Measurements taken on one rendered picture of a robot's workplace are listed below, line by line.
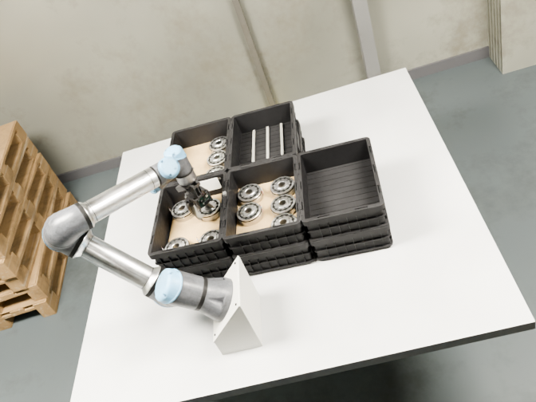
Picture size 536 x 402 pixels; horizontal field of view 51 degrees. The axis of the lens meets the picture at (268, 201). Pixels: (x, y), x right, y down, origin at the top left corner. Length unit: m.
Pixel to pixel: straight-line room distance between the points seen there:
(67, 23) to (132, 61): 0.47
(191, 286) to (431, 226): 0.92
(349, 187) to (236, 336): 0.73
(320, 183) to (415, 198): 0.38
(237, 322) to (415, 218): 0.80
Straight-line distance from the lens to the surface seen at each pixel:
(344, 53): 4.04
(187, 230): 2.33
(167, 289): 1.87
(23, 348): 3.67
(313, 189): 2.26
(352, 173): 2.28
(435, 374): 2.64
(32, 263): 3.68
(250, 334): 1.95
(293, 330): 2.01
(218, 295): 1.90
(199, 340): 2.12
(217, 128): 2.70
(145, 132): 4.33
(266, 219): 2.21
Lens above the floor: 2.31
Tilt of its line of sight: 40 degrees down
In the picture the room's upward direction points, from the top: 23 degrees counter-clockwise
